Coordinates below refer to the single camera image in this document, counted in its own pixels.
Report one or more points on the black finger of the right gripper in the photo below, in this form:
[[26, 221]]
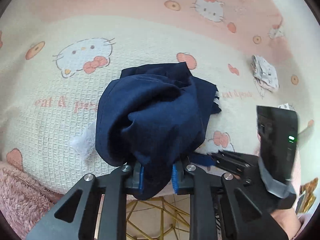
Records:
[[240, 164]]

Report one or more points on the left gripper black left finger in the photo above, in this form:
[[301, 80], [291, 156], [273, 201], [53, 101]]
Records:
[[94, 208]]

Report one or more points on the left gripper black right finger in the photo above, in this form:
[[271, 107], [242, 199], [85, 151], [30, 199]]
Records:
[[238, 208]]

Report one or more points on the navy blue shorts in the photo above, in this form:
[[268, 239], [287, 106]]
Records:
[[154, 114]]

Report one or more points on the person's right hand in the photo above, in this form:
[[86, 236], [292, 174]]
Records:
[[288, 221]]

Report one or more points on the pink fluffy rug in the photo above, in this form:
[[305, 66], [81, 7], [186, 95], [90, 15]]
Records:
[[24, 201]]

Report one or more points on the small white paper tag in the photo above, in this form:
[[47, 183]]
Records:
[[285, 106]]

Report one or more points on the small folded white patterned garment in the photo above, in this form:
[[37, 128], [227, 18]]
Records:
[[264, 74]]

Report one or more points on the Hello Kitty pink blanket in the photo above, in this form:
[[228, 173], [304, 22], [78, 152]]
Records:
[[58, 56]]

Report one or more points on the gold wire stool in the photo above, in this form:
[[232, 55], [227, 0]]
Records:
[[165, 217]]

